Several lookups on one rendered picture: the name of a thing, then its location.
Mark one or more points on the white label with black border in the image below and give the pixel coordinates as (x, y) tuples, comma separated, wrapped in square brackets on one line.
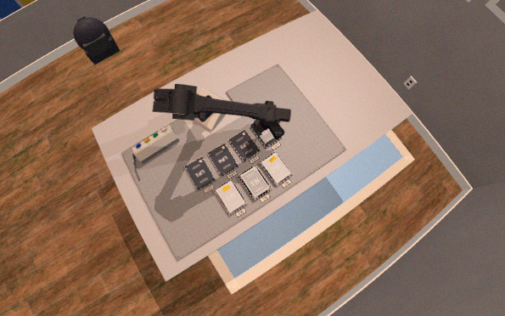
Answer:
[(232, 174), (265, 197), (239, 213), (286, 183), (208, 189), (256, 158), (275, 146)]

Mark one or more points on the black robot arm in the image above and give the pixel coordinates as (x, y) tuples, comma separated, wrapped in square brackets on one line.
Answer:
[(180, 102)]

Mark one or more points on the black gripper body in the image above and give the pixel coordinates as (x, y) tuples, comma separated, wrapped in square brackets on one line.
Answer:
[(257, 126)]

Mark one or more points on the grey operator panel with coloured keys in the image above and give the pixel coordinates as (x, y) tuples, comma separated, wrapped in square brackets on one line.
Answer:
[(153, 145)]

